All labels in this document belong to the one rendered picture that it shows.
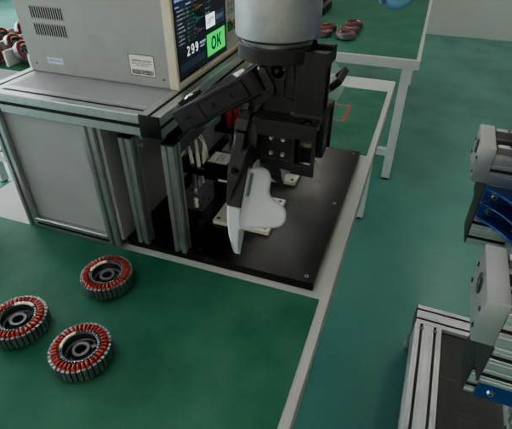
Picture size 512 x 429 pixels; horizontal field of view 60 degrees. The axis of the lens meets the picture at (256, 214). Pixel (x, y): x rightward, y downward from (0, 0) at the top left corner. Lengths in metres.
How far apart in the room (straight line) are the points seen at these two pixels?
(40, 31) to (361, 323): 1.53
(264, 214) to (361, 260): 1.81
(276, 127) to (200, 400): 0.55
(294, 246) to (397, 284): 1.14
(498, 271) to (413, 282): 1.43
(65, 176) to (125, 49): 0.33
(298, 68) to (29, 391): 0.73
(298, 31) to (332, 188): 0.93
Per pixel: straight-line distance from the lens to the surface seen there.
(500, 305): 0.72
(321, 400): 1.72
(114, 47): 1.04
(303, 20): 0.39
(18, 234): 1.28
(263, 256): 1.03
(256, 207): 0.44
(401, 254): 2.31
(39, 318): 0.98
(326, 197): 1.25
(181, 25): 0.98
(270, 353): 0.88
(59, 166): 1.12
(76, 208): 1.16
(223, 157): 1.11
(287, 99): 0.42
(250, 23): 0.39
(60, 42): 1.13
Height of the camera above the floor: 1.46
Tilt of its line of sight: 36 degrees down
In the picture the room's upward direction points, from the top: straight up
